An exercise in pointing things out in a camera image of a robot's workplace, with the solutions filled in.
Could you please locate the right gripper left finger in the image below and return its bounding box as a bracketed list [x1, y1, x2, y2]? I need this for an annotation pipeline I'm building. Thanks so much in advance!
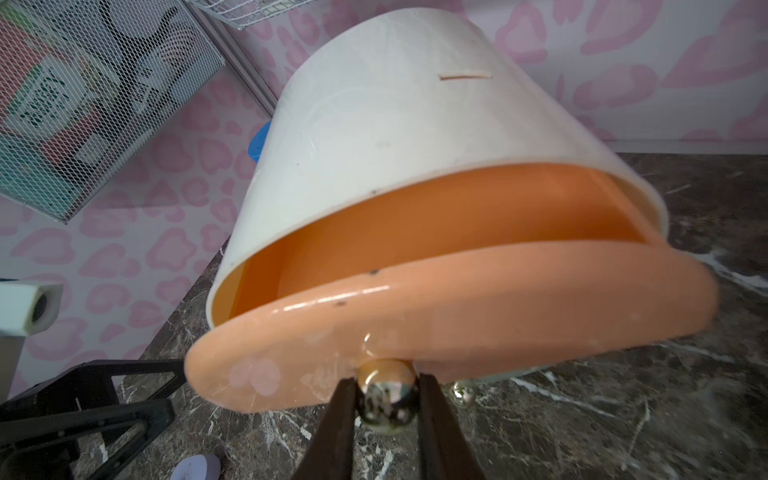
[292, 378, 358, 480]

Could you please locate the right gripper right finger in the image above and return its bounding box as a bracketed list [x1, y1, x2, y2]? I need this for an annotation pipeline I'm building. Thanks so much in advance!
[418, 374, 485, 480]

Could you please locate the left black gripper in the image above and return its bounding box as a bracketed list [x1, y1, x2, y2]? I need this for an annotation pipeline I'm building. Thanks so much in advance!
[1, 359, 186, 479]

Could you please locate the white round drawer cabinet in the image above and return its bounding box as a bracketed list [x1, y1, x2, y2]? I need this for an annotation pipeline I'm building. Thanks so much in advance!
[206, 8, 669, 326]

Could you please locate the orange top drawer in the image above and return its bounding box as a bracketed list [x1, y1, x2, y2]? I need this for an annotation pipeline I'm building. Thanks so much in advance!
[185, 164, 718, 428]

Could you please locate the grey bottom drawer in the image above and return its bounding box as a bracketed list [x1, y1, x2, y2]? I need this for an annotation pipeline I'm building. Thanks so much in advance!
[449, 366, 542, 407]

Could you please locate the purple earphone case upper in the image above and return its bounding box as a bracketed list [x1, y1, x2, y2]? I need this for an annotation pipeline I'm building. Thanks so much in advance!
[170, 454, 221, 480]

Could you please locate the green red booklet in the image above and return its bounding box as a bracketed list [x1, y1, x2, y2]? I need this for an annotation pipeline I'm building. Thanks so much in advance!
[1, 3, 116, 217]

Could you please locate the blue lid pencil jar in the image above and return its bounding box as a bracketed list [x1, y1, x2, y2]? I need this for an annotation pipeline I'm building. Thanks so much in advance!
[247, 122, 271, 163]

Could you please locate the white mesh wall basket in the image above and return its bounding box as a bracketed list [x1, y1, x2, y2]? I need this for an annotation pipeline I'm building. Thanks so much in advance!
[1, 1, 224, 222]

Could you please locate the white wire wall shelf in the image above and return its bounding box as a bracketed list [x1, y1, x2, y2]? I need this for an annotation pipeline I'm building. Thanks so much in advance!
[188, 0, 312, 30]

